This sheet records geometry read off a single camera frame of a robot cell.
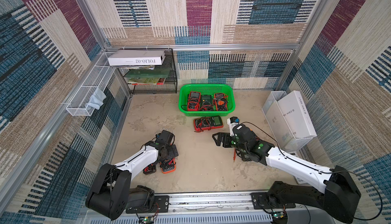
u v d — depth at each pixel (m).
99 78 0.81
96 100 0.67
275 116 0.92
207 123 0.99
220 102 1.08
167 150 0.79
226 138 0.70
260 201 0.74
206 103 1.09
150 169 0.81
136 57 0.78
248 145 0.60
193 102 1.04
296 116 0.83
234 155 0.89
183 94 1.11
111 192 0.42
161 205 0.73
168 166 0.81
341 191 0.40
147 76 0.94
